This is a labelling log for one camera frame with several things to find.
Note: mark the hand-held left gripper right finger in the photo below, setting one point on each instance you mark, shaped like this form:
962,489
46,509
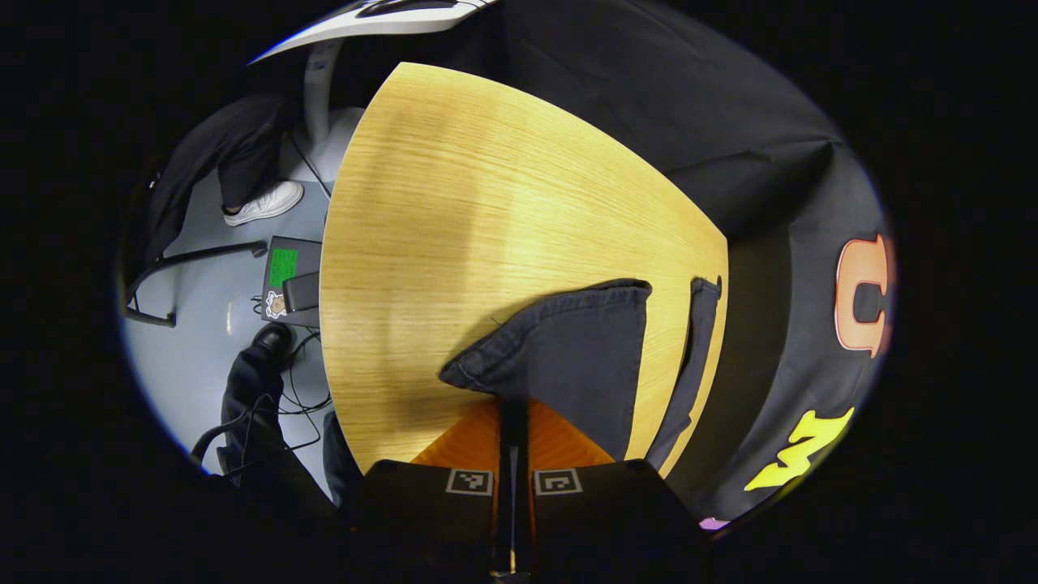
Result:
604,511

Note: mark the person's dark trouser leg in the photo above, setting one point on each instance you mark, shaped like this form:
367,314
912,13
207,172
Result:
251,405
340,462

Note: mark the black power adapter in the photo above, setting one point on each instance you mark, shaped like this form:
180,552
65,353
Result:
302,292

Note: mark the black jeans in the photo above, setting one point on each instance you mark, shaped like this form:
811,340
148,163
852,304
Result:
584,349

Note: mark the white pedestal desk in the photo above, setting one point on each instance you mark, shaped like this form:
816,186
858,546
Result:
323,81

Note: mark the black chair base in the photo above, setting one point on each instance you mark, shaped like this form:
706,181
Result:
203,254

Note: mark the person's black shoe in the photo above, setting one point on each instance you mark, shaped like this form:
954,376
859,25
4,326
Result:
273,337

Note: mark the black backdrop cloth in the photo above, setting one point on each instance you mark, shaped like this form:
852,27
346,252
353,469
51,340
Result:
689,122

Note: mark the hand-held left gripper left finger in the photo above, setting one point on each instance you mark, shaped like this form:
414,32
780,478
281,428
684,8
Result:
442,507

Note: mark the dark grey box green label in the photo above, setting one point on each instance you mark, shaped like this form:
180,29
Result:
306,251

